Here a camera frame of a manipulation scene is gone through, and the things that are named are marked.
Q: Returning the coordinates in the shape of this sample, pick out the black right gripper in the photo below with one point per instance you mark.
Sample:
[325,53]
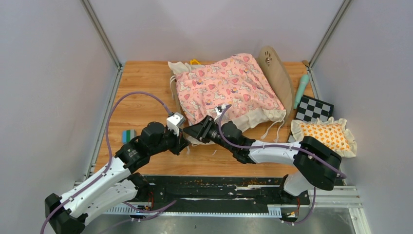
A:
[200,131]

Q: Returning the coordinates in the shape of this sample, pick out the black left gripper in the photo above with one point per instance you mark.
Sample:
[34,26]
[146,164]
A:
[180,144]

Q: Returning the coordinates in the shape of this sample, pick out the pink unicorn drawstring bag blanket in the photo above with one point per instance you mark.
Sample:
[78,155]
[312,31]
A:
[238,81]

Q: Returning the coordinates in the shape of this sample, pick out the wooden striped pet bed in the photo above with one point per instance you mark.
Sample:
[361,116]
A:
[276,74]

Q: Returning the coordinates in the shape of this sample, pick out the orange duck print pillow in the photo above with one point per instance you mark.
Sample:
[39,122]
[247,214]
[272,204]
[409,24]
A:
[332,133]

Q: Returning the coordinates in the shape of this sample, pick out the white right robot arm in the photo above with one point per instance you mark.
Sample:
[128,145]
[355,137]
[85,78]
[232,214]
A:
[317,165]

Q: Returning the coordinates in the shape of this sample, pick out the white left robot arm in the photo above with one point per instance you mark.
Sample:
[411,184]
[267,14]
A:
[116,182]

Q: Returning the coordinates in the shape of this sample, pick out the blue green grey block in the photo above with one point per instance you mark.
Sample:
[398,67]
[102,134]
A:
[128,135]

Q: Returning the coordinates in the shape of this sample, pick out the yellow triangle toy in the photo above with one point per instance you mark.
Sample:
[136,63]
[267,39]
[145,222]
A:
[194,62]

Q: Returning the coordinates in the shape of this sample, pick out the black and silver chessboard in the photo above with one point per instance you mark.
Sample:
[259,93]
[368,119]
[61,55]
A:
[309,110]

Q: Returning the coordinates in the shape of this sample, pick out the mint green massager wand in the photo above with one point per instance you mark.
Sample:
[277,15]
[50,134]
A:
[300,91]

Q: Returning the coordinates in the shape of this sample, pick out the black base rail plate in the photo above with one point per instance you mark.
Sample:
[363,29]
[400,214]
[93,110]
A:
[216,195]

